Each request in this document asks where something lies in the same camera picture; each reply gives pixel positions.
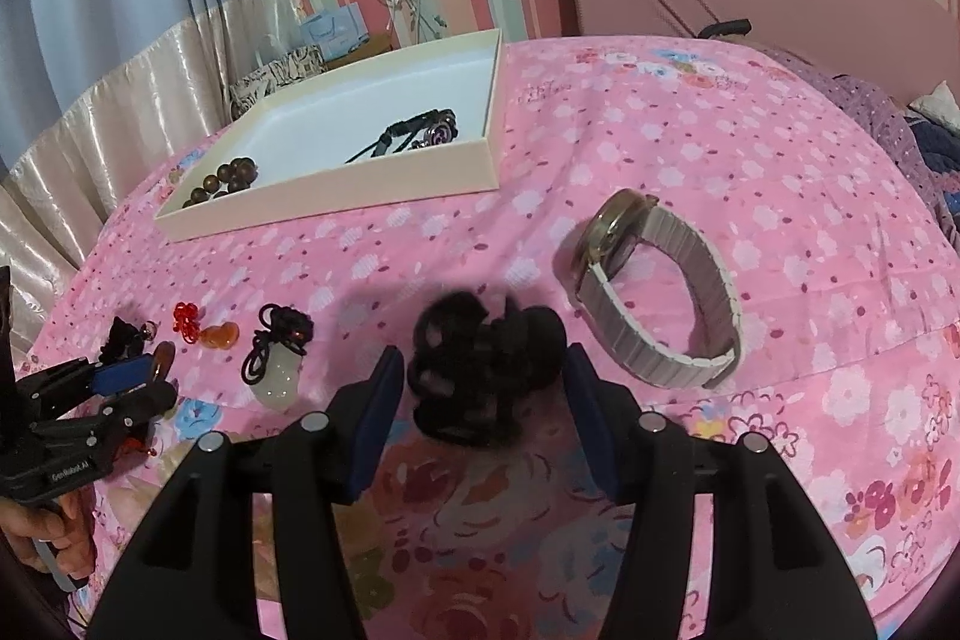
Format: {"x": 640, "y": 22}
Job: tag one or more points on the blue and cream satin curtain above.
{"x": 112, "y": 10}

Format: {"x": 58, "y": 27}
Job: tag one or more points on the pink floral bedsheet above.
{"x": 600, "y": 123}

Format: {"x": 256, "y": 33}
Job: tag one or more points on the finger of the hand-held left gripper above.
{"x": 131, "y": 411}
{"x": 124, "y": 376}

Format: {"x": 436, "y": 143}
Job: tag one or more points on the purple dotted quilt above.
{"x": 892, "y": 123}

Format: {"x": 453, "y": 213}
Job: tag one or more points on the white pillow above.
{"x": 937, "y": 104}

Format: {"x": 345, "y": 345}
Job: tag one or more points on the black hair claw clip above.
{"x": 480, "y": 370}

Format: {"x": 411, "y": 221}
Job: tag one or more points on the person's left hand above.
{"x": 56, "y": 539}

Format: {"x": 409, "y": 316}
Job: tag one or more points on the orange gourd pendant red knot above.
{"x": 217, "y": 335}

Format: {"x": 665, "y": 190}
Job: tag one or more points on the brown pendant black tassel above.
{"x": 120, "y": 334}

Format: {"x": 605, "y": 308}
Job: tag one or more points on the light blue gift bag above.
{"x": 334, "y": 29}

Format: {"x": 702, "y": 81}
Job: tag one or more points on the floral patterned paper bag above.
{"x": 274, "y": 78}

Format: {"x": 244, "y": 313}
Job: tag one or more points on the wristwatch with white band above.
{"x": 720, "y": 280}

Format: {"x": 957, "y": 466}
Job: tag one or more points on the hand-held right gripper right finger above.
{"x": 592, "y": 419}

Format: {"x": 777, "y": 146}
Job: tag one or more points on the wooden nightstand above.
{"x": 375, "y": 44}

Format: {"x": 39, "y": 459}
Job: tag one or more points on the white shallow box tray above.
{"x": 337, "y": 115}

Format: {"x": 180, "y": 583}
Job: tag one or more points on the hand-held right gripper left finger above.
{"x": 375, "y": 419}

